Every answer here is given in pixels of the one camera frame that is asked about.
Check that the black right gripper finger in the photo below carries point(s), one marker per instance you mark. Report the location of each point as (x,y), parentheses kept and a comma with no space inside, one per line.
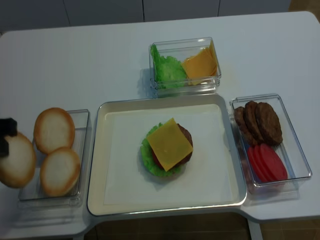
(4,148)

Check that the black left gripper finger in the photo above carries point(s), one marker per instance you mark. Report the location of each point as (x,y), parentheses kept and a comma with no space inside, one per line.
(8,127)

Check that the bun half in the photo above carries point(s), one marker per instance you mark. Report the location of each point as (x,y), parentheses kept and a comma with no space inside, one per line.
(18,167)
(59,172)
(54,128)

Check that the green lettuce on burger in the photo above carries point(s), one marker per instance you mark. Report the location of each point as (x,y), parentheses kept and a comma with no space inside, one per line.
(148,161)

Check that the yellow cheese slice on burger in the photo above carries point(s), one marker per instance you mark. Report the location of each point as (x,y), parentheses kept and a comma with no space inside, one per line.
(169,144)

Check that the green lettuce in container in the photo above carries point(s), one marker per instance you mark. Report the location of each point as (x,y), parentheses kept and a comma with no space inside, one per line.
(169,72)

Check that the clear lettuce and cheese container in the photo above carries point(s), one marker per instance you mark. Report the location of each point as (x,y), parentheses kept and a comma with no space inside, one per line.
(181,50)

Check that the stacked cheese slices in container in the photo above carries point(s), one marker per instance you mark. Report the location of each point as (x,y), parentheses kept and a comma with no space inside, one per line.
(202,65)

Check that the clear bun container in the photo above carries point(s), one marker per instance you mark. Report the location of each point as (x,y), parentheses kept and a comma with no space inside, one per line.
(33,193)

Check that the red tomato slice on burger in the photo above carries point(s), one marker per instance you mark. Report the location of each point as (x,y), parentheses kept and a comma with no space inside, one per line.
(155,160)

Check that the brown patty on burger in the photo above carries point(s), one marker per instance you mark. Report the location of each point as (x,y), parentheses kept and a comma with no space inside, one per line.
(187,134)

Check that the white metal baking tray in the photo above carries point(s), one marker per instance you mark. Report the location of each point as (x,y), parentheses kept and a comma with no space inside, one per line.
(120,183)

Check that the left brown patty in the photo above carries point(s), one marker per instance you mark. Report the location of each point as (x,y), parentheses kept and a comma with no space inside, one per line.
(239,119)

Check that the middle brown patty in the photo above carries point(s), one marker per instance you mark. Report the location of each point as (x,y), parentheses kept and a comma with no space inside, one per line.
(251,122)

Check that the left red tomato slice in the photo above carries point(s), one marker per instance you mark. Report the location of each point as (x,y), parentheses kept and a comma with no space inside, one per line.
(253,163)

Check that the middle red tomato slice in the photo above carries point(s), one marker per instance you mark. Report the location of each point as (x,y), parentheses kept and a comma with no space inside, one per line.
(261,170)

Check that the right brown patty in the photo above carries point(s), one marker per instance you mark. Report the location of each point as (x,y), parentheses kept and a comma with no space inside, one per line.
(268,124)

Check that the clear patty and tomato container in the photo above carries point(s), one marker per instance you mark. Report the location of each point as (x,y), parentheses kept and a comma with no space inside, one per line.
(289,151)

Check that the right red tomato slice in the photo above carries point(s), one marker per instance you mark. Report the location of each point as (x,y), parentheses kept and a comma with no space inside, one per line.
(272,163)

